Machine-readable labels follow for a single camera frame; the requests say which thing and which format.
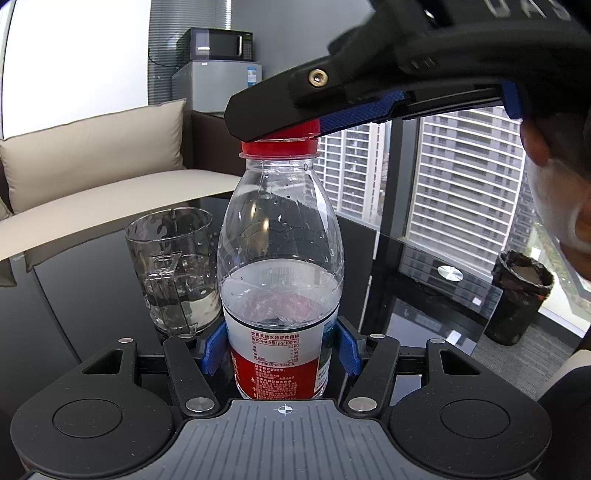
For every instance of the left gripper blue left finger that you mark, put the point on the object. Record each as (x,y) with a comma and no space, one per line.
(196,373)

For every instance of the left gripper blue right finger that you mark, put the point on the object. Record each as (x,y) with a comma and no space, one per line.
(371,362)

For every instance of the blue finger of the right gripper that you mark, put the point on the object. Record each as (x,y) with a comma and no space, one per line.
(339,91)
(412,104)

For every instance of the red bottle cap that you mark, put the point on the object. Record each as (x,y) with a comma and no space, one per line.
(298,141)

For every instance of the clear plastic water bottle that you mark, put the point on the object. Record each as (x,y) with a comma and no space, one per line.
(280,267)

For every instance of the gloved right hand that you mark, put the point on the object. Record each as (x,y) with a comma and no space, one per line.
(561,198)

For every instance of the clear glass cup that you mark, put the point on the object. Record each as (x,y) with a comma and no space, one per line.
(172,252)

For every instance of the silver grey refrigerator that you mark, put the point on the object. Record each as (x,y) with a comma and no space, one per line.
(206,86)

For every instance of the black microwave oven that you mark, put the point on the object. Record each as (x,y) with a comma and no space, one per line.
(204,44)

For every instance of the black trash bin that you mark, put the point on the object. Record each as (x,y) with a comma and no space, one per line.
(526,284)

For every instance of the brown beige sofa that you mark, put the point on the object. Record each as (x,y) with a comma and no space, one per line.
(210,165)

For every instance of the right beige sofa cushion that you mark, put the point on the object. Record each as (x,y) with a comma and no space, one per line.
(53,163)

